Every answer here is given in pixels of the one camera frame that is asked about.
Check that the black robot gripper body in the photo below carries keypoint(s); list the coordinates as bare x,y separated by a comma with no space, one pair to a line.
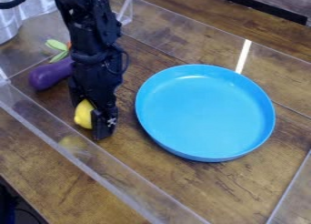
103,77

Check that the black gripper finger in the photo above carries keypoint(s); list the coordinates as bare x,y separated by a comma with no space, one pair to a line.
103,122
78,91

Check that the yellow toy lemon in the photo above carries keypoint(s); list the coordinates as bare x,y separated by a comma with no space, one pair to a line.
83,114

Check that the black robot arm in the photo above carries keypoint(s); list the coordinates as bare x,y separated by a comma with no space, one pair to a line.
94,29

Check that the blue round tray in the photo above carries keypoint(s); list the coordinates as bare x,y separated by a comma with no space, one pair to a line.
205,112

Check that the purple toy eggplant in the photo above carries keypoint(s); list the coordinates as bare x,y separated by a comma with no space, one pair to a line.
47,75

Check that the orange toy carrot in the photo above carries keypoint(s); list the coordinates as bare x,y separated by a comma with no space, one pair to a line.
62,47

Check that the grey white curtain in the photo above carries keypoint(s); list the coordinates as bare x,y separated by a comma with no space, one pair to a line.
13,17

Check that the black bar in background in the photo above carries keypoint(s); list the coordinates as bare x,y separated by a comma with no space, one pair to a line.
273,10

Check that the clear acrylic enclosure wall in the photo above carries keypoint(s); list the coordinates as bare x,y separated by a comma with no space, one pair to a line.
123,180

